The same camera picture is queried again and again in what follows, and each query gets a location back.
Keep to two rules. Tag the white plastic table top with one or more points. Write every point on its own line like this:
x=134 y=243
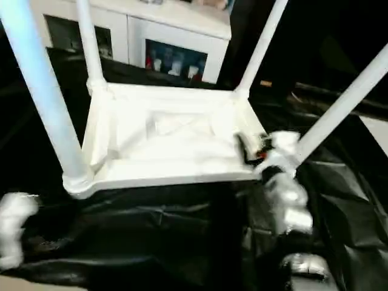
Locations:
x=182 y=169

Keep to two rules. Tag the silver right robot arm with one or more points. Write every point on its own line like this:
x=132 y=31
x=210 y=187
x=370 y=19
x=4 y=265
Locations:
x=288 y=197

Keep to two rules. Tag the small yellow label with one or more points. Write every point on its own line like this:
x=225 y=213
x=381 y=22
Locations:
x=265 y=82

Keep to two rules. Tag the long black bar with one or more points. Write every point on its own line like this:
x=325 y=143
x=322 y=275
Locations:
x=318 y=91

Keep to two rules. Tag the small white bottle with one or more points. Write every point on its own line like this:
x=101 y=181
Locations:
x=175 y=66
x=157 y=65
x=192 y=71

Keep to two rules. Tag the white flat panel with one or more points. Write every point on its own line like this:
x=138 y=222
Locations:
x=376 y=127

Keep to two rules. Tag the black table mat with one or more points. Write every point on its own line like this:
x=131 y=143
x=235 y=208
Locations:
x=151 y=236

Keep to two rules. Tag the white glass-door cabinet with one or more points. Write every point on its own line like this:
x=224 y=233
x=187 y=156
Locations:
x=175 y=27

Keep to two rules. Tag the small patterned ornament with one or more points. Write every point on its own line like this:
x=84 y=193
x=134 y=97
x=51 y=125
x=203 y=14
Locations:
x=150 y=1

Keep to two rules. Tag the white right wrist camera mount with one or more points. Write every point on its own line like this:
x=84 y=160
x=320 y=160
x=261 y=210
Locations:
x=285 y=148

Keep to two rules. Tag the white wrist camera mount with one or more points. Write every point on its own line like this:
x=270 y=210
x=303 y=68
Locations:
x=12 y=212
x=285 y=148

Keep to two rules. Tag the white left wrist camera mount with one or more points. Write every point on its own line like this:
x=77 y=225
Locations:
x=12 y=212

